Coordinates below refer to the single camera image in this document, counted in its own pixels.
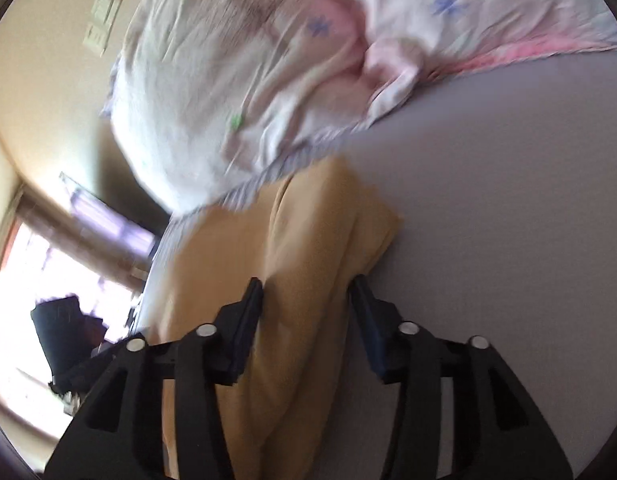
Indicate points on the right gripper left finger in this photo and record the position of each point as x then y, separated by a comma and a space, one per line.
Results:
117, 433

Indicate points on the white floral pillow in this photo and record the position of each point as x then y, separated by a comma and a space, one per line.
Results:
207, 94

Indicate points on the tan long sleeve shirt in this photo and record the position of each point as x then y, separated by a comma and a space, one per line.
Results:
305, 237

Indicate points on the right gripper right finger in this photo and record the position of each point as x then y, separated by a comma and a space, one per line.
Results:
498, 430

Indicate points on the brown window curtain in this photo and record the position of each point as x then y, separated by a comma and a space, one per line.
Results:
82, 243

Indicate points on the lavender bed sheet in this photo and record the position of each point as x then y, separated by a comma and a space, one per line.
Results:
507, 184

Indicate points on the pink floral pillow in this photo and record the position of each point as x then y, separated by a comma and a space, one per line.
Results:
455, 36

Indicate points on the white wall switch panel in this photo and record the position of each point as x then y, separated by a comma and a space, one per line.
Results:
99, 25

